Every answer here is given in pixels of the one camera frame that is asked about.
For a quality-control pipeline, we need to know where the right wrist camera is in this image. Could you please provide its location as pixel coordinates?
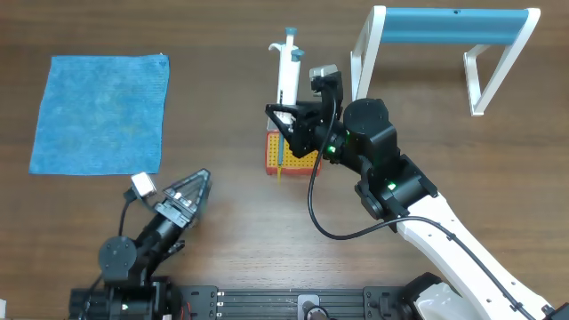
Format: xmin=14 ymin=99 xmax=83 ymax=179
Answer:
xmin=308 ymin=63 xmax=341 ymax=97

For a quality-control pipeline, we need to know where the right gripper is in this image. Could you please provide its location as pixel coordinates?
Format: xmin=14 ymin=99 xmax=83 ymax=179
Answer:
xmin=264 ymin=100 xmax=346 ymax=159

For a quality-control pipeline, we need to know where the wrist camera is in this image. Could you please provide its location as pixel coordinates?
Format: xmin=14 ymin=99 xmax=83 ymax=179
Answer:
xmin=308 ymin=63 xmax=341 ymax=97
xmin=130 ymin=172 xmax=158 ymax=199

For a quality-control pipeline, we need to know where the red and yellow tip box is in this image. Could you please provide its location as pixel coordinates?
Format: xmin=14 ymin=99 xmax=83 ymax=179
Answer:
xmin=264 ymin=116 xmax=323 ymax=177

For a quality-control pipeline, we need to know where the mounting rail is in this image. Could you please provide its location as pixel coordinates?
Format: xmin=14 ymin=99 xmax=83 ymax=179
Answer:
xmin=68 ymin=285 xmax=430 ymax=320

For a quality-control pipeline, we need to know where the blue cloth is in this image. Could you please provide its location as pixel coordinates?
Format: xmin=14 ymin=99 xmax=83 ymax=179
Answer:
xmin=28 ymin=53 xmax=172 ymax=177

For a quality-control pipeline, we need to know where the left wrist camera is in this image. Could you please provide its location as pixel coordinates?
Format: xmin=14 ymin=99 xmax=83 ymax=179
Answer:
xmin=130 ymin=172 xmax=158 ymax=199

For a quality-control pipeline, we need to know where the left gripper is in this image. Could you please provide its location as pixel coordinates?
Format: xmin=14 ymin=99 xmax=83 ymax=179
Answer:
xmin=153 ymin=168 xmax=213 ymax=229

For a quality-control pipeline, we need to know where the white and blue stand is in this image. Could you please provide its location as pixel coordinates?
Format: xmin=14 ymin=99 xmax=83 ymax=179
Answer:
xmin=349 ymin=4 xmax=542 ymax=118

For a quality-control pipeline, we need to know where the white pipette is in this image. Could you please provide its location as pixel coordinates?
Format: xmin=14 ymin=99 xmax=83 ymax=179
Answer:
xmin=268 ymin=27 xmax=307 ymax=184

